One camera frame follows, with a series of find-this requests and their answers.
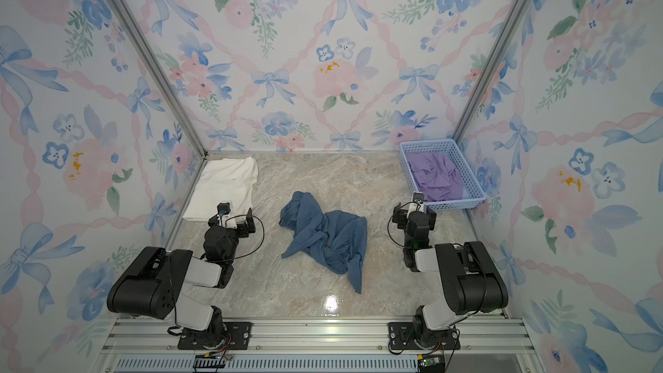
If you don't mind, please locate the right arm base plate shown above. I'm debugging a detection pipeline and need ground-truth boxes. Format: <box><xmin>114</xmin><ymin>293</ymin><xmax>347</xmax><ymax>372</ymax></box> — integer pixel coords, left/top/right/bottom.
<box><xmin>388</xmin><ymin>321</ymin><xmax>461</xmax><ymax>352</ymax></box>

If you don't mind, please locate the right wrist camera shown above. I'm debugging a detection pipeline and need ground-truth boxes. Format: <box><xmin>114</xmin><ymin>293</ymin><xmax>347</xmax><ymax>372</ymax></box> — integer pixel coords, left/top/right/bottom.
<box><xmin>412</xmin><ymin>192</ymin><xmax>425</xmax><ymax>205</ymax></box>

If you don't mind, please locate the aluminium front rail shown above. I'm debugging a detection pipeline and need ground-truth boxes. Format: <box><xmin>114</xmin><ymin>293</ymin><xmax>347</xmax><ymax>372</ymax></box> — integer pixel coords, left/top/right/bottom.
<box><xmin>93</xmin><ymin>314</ymin><xmax>543</xmax><ymax>372</ymax></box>

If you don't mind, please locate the aluminium corner post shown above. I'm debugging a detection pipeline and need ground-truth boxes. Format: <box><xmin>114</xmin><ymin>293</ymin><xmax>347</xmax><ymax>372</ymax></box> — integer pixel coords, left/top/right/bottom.
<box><xmin>452</xmin><ymin>0</ymin><xmax>532</xmax><ymax>143</ymax></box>
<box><xmin>108</xmin><ymin>0</ymin><xmax>207</xmax><ymax>159</ymax></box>

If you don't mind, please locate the white folded t-shirt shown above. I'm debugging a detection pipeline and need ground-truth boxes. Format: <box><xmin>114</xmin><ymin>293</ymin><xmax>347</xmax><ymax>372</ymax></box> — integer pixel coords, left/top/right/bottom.
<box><xmin>183</xmin><ymin>156</ymin><xmax>259</xmax><ymax>222</ymax></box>

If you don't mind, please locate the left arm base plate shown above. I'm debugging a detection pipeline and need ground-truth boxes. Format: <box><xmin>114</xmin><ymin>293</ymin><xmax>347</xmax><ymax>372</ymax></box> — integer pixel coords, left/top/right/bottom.
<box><xmin>177</xmin><ymin>321</ymin><xmax>253</xmax><ymax>351</ymax></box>

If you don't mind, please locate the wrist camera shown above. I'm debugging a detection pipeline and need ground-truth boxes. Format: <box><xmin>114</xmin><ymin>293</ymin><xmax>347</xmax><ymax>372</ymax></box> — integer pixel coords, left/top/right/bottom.
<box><xmin>412</xmin><ymin>192</ymin><xmax>425</xmax><ymax>205</ymax></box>
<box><xmin>217</xmin><ymin>202</ymin><xmax>231</xmax><ymax>217</ymax></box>

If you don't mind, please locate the purple t-shirt in basket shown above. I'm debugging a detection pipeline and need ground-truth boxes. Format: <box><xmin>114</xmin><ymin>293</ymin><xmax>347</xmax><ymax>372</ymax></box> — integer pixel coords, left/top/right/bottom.
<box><xmin>406</xmin><ymin>152</ymin><xmax>464</xmax><ymax>202</ymax></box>

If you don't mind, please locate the left aluminium corner post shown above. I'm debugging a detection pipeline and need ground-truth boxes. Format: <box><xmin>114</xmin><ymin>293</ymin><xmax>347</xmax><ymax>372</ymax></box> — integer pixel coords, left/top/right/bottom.
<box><xmin>108</xmin><ymin>0</ymin><xmax>207</xmax><ymax>159</ymax></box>

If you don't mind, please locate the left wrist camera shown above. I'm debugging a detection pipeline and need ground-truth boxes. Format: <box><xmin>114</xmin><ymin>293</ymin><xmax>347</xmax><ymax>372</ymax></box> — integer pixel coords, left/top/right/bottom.
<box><xmin>217</xmin><ymin>202</ymin><xmax>231</xmax><ymax>217</ymax></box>

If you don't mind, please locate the small green circuit board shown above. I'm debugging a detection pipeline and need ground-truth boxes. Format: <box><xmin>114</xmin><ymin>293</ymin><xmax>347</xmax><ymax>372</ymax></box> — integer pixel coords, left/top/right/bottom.
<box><xmin>417</xmin><ymin>355</ymin><xmax>446</xmax><ymax>373</ymax></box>

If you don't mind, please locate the right aluminium corner post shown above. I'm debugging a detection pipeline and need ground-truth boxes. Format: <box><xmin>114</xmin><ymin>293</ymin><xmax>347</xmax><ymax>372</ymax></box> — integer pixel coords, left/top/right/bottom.
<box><xmin>452</xmin><ymin>0</ymin><xmax>532</xmax><ymax>143</ymax></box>

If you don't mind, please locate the light blue plastic basket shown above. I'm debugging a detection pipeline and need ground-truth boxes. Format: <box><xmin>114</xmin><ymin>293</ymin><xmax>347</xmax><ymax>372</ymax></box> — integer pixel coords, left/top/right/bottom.
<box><xmin>399</xmin><ymin>138</ymin><xmax>486</xmax><ymax>211</ymax></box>

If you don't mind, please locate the blue t-shirt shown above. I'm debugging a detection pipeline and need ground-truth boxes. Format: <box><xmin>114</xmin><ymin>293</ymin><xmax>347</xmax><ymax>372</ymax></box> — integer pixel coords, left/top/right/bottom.
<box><xmin>279</xmin><ymin>191</ymin><xmax>368</xmax><ymax>294</ymax></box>

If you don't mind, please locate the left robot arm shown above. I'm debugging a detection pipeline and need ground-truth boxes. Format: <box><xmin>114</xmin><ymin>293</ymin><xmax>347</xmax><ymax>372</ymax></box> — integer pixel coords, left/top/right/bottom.
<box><xmin>107</xmin><ymin>203</ymin><xmax>261</xmax><ymax>352</ymax></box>

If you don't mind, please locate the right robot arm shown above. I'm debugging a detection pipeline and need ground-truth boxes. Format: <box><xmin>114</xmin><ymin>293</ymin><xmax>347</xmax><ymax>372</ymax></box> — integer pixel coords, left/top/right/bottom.
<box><xmin>388</xmin><ymin>201</ymin><xmax>509</xmax><ymax>353</ymax></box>

